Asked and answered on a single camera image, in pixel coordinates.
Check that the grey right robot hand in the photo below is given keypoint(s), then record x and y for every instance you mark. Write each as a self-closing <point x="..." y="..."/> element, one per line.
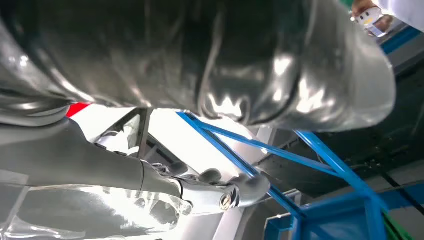
<point x="232" y="66"/>

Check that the green strip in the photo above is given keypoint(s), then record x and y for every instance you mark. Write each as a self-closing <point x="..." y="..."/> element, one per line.
<point x="396" y="230"/>

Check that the blue metal shelf rack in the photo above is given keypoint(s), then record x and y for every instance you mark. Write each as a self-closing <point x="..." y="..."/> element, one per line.
<point x="331" y="218"/>

